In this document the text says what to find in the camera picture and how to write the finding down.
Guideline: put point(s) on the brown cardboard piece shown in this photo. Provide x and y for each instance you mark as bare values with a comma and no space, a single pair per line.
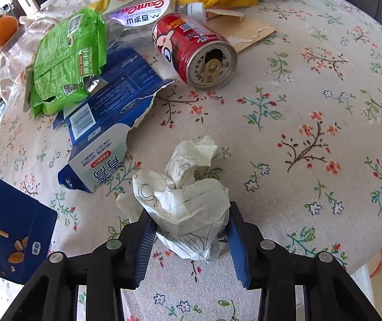
241,31

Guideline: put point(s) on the clear plastic bottle purple label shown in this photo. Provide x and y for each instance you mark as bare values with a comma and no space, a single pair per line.
137,19

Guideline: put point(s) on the green snack bag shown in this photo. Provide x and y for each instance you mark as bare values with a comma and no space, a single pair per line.
69,55

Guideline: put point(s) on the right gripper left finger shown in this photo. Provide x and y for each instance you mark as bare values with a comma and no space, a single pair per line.
122,262

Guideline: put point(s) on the dark blue cereal box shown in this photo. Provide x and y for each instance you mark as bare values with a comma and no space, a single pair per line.
26,228

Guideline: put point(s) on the white paper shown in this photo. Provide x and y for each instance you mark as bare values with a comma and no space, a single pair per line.
190,213

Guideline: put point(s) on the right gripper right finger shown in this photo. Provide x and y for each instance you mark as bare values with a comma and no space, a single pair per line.
259,263

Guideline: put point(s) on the red drink can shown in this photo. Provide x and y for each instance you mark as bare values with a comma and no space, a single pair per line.
202,58

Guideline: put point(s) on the floral tablecloth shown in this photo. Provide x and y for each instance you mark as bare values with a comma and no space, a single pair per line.
298,130

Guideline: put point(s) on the large orange fruit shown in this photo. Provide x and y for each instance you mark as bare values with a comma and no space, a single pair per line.
8,26

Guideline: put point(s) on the blue white carton box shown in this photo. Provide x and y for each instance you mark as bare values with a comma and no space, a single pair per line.
99,126

